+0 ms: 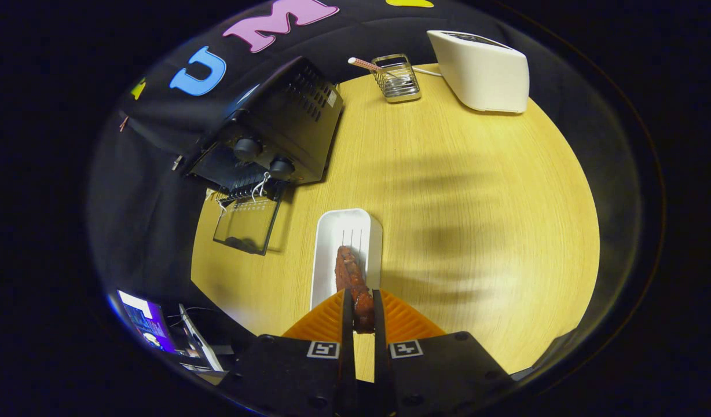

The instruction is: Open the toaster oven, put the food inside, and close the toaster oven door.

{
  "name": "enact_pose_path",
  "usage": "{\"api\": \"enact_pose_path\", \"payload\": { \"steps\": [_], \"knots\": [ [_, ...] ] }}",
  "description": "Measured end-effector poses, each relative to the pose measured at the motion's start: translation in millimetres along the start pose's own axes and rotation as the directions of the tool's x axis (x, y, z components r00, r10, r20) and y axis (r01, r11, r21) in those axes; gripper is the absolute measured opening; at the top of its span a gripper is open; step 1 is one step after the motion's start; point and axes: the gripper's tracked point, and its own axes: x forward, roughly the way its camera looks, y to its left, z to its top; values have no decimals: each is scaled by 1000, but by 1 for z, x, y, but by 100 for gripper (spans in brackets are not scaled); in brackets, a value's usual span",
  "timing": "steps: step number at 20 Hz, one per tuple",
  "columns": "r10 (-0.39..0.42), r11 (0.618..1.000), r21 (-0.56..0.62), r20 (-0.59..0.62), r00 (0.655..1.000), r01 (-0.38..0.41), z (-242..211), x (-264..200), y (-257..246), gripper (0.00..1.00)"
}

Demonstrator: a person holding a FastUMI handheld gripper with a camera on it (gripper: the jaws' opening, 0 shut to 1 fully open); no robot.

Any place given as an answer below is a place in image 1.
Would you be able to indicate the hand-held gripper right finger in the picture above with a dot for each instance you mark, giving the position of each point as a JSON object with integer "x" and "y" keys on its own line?
{"x": 381, "y": 359}

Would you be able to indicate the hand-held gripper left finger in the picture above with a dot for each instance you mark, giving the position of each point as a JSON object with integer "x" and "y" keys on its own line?
{"x": 348, "y": 353}

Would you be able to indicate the brown grilled meat piece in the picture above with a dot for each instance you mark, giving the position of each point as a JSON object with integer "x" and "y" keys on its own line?
{"x": 352, "y": 284}

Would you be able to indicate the black toaster oven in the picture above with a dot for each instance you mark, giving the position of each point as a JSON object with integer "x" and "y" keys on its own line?
{"x": 286, "y": 121}

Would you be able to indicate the white bread toaster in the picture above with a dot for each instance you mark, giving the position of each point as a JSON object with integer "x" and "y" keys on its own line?
{"x": 483, "y": 72}

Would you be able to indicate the white ridged tray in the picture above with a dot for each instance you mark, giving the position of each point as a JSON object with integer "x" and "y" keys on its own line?
{"x": 347, "y": 229}

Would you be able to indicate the computer screen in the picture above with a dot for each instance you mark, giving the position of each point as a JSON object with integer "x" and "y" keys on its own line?
{"x": 147, "y": 321}

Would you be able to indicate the black backdrop cloth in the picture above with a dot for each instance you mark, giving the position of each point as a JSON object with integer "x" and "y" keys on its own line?
{"x": 147, "y": 231}

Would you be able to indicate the silver metal clip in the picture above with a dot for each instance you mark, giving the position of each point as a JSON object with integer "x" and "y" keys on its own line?
{"x": 176, "y": 163}

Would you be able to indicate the pink striped straw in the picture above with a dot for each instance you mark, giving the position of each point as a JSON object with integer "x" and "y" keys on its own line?
{"x": 364, "y": 63}

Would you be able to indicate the copper cloth clip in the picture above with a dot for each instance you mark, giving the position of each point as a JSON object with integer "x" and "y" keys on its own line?
{"x": 124, "y": 123}

